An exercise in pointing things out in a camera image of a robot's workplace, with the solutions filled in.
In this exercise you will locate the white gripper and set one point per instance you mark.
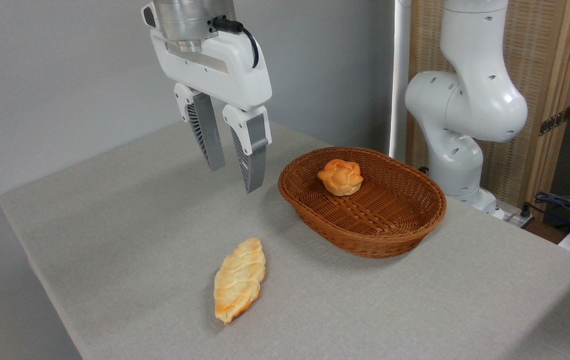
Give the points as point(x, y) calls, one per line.
point(234, 75)

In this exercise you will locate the round flower-shaped bread bun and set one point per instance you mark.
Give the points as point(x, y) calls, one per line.
point(341, 177)

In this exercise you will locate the long flat braided bread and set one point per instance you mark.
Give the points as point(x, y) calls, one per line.
point(238, 280)

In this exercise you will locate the grey tablecloth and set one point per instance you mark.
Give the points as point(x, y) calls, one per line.
point(139, 240)

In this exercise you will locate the brown woven wicker basket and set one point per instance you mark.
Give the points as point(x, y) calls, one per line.
point(380, 220)

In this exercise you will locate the white vertical pole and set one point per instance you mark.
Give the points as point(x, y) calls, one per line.
point(399, 75)

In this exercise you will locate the metal screen hinge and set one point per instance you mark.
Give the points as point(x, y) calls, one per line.
point(555, 121)

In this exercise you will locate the wooden folding screen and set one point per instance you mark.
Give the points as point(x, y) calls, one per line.
point(545, 55)

